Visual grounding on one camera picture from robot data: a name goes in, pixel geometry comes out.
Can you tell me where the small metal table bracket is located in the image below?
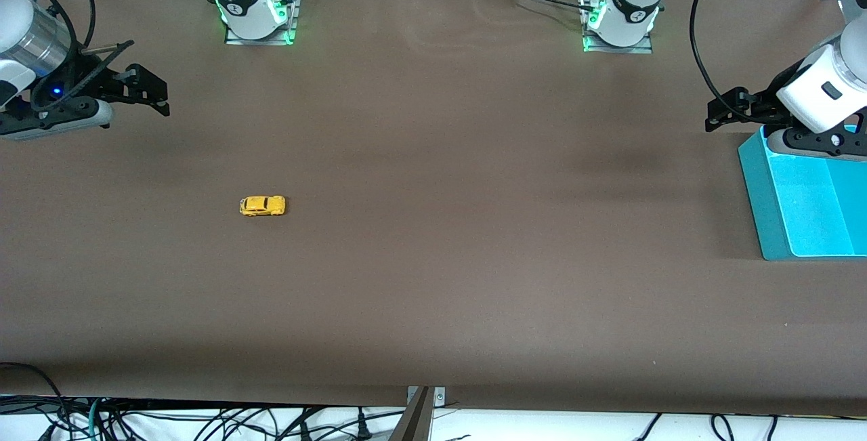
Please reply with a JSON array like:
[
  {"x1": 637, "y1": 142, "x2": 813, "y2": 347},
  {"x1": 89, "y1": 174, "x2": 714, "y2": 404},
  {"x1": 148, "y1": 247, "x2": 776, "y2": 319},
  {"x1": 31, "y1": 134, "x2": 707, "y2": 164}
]
[{"x1": 406, "y1": 386, "x2": 446, "y2": 406}]

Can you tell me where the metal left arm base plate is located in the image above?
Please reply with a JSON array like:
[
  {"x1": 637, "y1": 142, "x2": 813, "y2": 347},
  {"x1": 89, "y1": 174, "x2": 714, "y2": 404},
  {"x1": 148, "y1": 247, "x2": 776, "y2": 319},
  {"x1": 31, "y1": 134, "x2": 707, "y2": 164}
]
[{"x1": 581, "y1": 0, "x2": 655, "y2": 55}]

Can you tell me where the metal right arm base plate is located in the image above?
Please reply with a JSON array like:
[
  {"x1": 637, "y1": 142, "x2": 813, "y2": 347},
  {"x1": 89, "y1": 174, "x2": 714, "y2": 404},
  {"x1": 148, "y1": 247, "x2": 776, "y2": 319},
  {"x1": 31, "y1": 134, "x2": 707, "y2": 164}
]
[{"x1": 224, "y1": 0, "x2": 300, "y2": 46}]

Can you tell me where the yellow beetle toy car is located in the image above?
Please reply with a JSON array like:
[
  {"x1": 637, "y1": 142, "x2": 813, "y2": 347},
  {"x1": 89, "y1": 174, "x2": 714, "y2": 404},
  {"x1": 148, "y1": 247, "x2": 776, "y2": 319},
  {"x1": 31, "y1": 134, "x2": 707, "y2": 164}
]
[{"x1": 239, "y1": 195, "x2": 287, "y2": 217}]

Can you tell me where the dark metal pole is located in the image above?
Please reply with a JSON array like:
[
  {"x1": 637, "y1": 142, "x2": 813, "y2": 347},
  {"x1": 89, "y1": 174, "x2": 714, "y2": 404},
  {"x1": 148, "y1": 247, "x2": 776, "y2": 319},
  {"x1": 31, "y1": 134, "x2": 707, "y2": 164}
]
[{"x1": 388, "y1": 387, "x2": 434, "y2": 441}]

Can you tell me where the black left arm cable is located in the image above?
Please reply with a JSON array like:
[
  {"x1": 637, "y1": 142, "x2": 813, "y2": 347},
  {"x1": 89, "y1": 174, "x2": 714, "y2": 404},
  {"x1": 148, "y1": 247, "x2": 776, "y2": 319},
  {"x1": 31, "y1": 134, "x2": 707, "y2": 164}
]
[{"x1": 690, "y1": 0, "x2": 746, "y2": 120}]

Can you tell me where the brown table cover sheet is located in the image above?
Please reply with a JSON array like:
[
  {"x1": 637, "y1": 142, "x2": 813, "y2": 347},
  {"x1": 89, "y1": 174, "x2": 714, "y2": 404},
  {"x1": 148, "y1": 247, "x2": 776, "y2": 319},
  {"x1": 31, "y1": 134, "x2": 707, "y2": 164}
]
[{"x1": 0, "y1": 0, "x2": 867, "y2": 418}]

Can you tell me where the turquoise plastic bin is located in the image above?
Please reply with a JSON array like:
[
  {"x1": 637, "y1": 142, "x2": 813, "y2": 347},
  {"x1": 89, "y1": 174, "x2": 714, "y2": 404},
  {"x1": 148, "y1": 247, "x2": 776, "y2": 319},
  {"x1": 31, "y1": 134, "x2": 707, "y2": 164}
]
[{"x1": 737, "y1": 126, "x2": 867, "y2": 261}]

